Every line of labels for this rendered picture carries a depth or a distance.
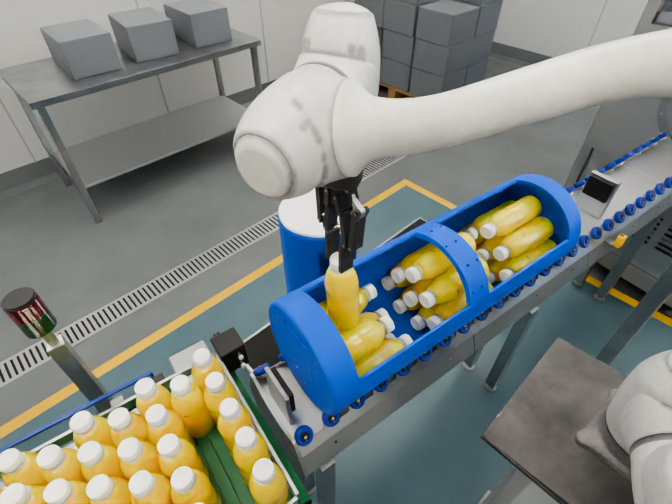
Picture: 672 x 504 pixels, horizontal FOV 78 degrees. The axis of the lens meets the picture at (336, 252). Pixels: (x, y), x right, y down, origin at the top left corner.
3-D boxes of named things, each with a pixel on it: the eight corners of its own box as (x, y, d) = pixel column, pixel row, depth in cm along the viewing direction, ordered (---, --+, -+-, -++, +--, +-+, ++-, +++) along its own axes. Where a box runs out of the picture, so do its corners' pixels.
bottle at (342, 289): (348, 301, 99) (343, 246, 86) (366, 320, 95) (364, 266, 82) (323, 316, 97) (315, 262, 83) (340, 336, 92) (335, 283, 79)
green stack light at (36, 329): (59, 329, 91) (49, 315, 88) (27, 344, 88) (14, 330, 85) (54, 310, 95) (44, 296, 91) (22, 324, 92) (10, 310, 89)
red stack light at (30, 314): (48, 315, 88) (39, 303, 85) (14, 330, 85) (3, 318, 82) (43, 296, 91) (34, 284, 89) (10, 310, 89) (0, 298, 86)
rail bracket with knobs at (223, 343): (254, 370, 113) (248, 348, 106) (229, 384, 110) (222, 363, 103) (238, 344, 119) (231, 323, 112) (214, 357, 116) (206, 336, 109)
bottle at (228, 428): (233, 467, 95) (217, 433, 82) (225, 438, 100) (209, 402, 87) (263, 453, 97) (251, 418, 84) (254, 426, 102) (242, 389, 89)
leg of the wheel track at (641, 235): (606, 298, 247) (663, 216, 204) (600, 303, 245) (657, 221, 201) (596, 292, 251) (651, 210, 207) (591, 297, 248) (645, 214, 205)
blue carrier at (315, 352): (563, 274, 131) (598, 199, 112) (336, 439, 94) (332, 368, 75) (490, 230, 148) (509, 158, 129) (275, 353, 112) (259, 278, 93)
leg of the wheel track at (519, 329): (498, 387, 206) (542, 308, 163) (490, 394, 204) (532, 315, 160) (489, 378, 210) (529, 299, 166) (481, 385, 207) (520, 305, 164)
